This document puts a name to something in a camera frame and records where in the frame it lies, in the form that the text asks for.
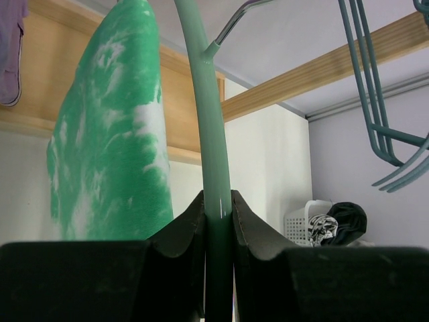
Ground green white patterned trousers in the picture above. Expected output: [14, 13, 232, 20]
[47, 1, 174, 240]

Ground mint green hanger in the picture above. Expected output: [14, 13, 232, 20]
[175, 1, 264, 321]

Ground black white patterned garment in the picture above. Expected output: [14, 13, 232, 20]
[308, 214, 339, 247]

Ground black dark garment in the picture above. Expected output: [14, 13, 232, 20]
[322, 202, 367, 246]

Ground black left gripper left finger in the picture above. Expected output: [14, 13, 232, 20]
[1, 195, 205, 321]

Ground purple trousers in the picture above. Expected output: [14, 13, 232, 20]
[1, 0, 29, 107]

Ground white laundry basket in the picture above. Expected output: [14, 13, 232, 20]
[284, 200, 332, 246]

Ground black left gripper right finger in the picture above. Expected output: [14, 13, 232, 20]
[231, 191, 428, 321]

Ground wooden clothes rack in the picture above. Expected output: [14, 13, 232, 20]
[0, 0, 429, 165]

